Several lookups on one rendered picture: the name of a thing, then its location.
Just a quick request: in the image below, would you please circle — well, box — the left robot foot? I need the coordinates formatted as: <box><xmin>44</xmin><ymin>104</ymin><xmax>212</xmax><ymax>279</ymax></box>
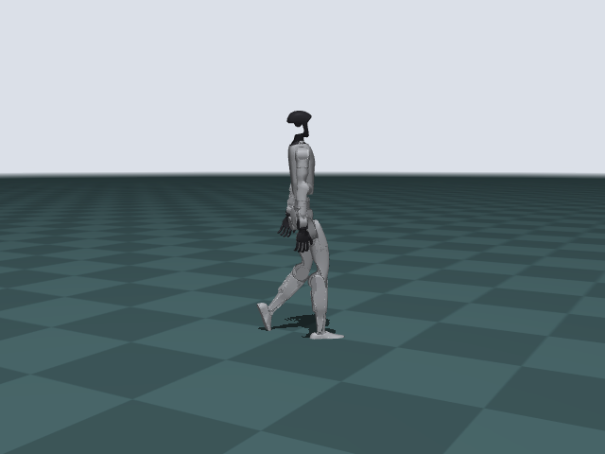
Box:
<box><xmin>257</xmin><ymin>303</ymin><xmax>272</xmax><ymax>331</ymax></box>

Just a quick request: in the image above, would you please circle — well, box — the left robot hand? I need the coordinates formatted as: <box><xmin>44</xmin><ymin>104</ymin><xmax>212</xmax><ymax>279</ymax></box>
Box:
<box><xmin>277</xmin><ymin>211</ymin><xmax>296</xmax><ymax>237</ymax></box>

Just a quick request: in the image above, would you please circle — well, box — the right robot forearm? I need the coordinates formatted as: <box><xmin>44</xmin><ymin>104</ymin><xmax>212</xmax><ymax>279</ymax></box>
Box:
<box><xmin>296</xmin><ymin>183</ymin><xmax>309</xmax><ymax>227</ymax></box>

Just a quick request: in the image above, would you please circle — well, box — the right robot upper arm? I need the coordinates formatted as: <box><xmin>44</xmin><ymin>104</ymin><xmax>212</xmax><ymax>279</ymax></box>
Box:
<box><xmin>295</xmin><ymin>148</ymin><xmax>312</xmax><ymax>195</ymax></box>

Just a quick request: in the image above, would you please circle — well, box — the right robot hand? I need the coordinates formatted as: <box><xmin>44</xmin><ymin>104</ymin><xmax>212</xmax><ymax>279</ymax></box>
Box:
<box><xmin>294</xmin><ymin>219</ymin><xmax>313</xmax><ymax>253</ymax></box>

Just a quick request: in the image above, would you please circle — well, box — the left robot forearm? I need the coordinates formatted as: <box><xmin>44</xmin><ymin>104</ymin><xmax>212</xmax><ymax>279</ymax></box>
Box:
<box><xmin>286</xmin><ymin>184</ymin><xmax>296</xmax><ymax>214</ymax></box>

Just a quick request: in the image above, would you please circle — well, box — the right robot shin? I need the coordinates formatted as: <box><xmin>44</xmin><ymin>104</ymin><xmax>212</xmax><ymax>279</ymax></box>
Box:
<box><xmin>310</xmin><ymin>275</ymin><xmax>328</xmax><ymax>335</ymax></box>

